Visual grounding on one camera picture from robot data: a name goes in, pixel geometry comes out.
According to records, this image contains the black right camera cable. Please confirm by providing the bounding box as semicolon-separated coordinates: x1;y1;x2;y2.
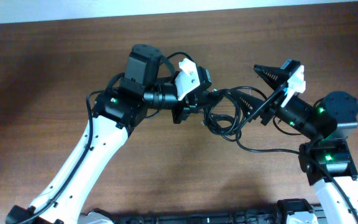
234;86;358;224

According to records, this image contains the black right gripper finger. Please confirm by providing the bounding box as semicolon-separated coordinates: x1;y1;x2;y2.
253;65;289;90
230;90;264;117

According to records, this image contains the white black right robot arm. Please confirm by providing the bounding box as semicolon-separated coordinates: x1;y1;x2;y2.
230;60;358;223

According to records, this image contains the black camera cable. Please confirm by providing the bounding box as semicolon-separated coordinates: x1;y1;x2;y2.
20;51;195;224
234;86;358;224

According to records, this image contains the black thick cable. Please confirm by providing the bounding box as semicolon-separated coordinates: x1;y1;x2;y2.
202;86;269;142

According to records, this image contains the black left camera cable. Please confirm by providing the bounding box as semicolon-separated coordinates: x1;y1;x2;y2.
20;51;195;224

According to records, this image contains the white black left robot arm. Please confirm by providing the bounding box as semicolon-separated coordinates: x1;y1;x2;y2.
6;44;211;223

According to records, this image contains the black thin usb cable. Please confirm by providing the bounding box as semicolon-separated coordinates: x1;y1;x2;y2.
201;93;242;138

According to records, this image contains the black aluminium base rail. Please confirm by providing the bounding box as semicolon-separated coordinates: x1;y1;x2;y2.
79;198;326;224

